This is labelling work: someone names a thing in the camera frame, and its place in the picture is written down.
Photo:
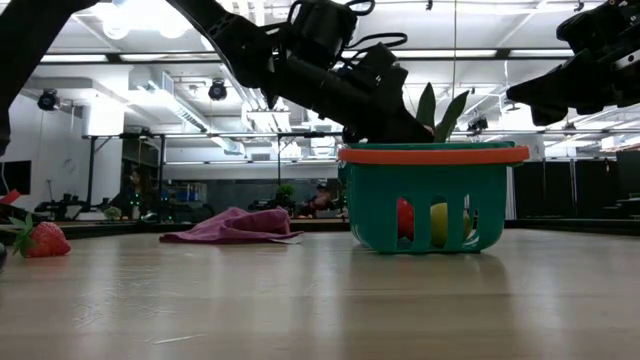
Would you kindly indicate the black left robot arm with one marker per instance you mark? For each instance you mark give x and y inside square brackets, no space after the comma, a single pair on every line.
[240,45]

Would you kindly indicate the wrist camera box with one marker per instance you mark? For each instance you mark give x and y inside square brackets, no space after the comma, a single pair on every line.
[600,25]
[322,30]

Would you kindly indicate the teal basket with orange rim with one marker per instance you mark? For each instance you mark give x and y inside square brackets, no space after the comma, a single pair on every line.
[430,175]

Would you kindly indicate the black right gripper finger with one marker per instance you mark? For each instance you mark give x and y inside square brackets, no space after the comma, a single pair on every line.
[560,82]
[547,115]

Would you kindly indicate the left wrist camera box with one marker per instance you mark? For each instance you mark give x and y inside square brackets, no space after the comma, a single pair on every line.
[322,30]

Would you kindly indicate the black background workstation frame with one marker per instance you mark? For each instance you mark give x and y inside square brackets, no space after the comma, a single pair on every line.
[91,170]

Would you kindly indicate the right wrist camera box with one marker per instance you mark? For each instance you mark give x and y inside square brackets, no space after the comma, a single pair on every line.
[600,25]

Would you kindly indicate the purple cloth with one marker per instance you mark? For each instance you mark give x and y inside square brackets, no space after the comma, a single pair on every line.
[235,227]

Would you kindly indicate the black wall monitor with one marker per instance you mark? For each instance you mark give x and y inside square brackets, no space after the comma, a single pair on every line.
[15,177]

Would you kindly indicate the small green background plant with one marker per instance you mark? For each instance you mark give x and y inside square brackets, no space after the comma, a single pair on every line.
[285,192]

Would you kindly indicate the red toy apple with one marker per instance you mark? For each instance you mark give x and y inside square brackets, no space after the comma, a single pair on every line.
[405,220]

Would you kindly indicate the red toy strawberry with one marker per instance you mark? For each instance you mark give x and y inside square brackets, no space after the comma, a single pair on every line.
[47,242]

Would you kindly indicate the black aluminium rig frame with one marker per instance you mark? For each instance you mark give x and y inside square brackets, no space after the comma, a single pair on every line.
[125,227]

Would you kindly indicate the yellow toy lemon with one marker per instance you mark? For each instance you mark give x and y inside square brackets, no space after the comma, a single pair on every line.
[440,225]

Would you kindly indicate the red bar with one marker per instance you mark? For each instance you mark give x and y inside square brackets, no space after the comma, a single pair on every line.
[10,197]

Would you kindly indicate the black ceiling spotlight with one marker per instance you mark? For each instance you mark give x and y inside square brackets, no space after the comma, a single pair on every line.
[48,100]
[477,124]
[218,91]

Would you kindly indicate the green snake plant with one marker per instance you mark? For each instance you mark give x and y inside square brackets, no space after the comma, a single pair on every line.
[447,117]

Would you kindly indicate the person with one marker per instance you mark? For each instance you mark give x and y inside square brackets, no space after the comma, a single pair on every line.
[134,195]
[317,202]

